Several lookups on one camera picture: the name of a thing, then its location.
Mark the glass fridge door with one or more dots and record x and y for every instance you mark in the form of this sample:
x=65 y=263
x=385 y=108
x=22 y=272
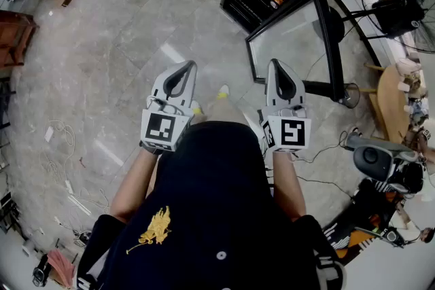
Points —
x=331 y=44

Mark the black metal rack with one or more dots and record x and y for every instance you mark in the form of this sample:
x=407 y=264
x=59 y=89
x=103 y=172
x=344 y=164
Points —
x=8 y=210

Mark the person's left white yellow shoe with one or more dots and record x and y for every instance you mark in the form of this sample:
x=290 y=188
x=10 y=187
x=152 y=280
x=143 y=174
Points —
x=195 y=107

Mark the clear round bin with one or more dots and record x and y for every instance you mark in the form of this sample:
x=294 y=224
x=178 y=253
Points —
x=351 y=96

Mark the pale pink soft item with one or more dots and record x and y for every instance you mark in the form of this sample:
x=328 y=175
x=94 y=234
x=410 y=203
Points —
x=408 y=66

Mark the white power adapter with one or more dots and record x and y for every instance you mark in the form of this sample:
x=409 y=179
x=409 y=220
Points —
x=49 y=134

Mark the grey round-faced device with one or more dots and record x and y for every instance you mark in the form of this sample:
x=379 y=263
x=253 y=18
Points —
x=372 y=156

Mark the person's right white yellow shoe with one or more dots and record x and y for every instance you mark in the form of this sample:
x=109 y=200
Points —
x=223 y=91

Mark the brown wooden chair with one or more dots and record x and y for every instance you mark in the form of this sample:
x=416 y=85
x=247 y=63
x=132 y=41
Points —
x=13 y=34

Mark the round wooden table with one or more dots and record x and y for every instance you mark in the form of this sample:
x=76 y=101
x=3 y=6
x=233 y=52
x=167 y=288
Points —
x=391 y=105

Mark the pink cloth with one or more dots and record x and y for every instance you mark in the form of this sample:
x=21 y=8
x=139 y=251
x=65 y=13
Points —
x=61 y=266

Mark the person's dark navy shirt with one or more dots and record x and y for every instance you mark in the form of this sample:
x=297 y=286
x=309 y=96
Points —
x=210 y=197

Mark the black standing fan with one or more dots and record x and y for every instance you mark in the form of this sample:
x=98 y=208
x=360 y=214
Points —
x=394 y=10

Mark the person's right forearm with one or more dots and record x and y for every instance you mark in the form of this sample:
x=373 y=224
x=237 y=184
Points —
x=287 y=183

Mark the black headset device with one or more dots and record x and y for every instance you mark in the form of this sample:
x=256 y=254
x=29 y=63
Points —
x=40 y=273

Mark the person's beige trousers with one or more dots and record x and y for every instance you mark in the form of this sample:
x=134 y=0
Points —
x=224 y=112

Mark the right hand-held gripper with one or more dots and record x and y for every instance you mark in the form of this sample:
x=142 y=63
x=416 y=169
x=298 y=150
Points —
x=292 y=132

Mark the person's white yellow shoe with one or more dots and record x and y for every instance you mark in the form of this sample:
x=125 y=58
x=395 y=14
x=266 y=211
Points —
x=195 y=107
x=223 y=91

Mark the black orange bag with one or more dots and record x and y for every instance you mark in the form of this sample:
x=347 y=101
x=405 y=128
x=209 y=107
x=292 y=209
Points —
x=343 y=237

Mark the person's left forearm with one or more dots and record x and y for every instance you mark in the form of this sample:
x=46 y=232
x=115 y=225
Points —
x=136 y=183

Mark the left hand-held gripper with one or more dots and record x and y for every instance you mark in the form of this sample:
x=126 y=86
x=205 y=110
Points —
x=159 y=129

